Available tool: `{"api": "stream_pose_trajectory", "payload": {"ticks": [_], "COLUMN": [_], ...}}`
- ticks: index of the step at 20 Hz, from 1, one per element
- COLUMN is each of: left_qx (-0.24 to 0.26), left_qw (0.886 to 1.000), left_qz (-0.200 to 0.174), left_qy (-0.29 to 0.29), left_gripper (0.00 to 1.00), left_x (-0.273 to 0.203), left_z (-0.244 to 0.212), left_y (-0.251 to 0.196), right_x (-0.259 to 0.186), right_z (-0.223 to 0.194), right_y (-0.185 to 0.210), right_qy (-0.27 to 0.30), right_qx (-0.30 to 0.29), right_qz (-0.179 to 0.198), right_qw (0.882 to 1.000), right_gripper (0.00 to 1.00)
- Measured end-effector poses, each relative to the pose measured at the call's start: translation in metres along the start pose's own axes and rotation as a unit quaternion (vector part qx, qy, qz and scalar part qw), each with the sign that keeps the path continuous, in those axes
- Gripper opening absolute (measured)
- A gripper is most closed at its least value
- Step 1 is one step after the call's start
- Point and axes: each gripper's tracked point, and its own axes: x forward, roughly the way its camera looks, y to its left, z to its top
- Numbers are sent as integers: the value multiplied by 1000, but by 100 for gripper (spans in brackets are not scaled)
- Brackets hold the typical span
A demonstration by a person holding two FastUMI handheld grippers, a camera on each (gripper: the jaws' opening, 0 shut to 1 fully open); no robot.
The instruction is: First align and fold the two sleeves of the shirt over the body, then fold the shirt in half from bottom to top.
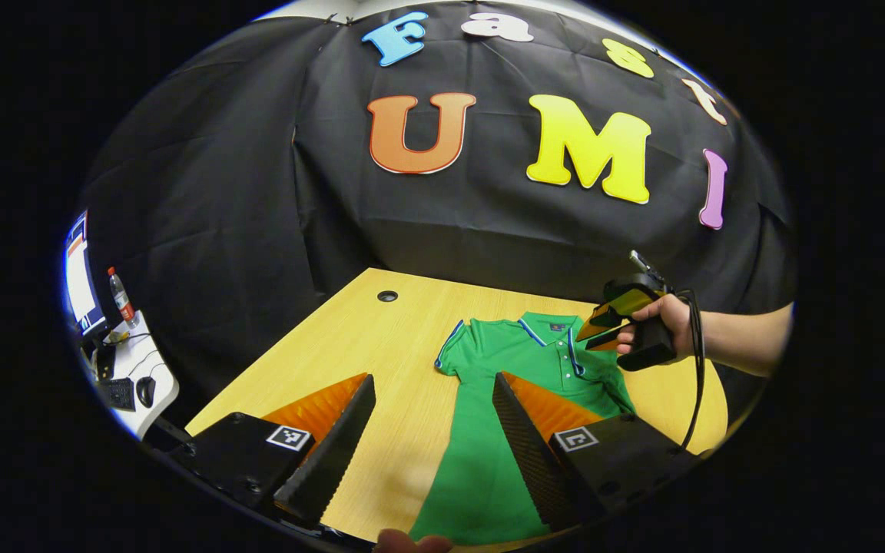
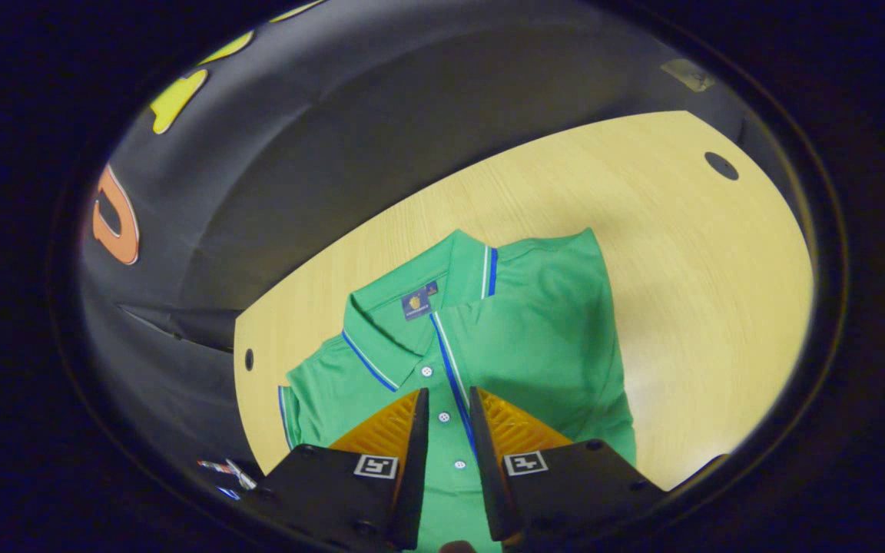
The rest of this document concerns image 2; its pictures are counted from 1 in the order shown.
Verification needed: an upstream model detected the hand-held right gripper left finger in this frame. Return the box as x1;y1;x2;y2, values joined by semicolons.
243;387;431;552

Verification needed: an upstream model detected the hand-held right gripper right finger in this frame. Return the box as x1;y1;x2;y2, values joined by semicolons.
468;386;670;545

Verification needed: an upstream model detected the green T-shirt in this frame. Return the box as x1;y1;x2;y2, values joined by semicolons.
277;227;638;553

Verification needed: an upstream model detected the black backdrop cloth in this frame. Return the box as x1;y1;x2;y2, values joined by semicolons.
74;0;812;500

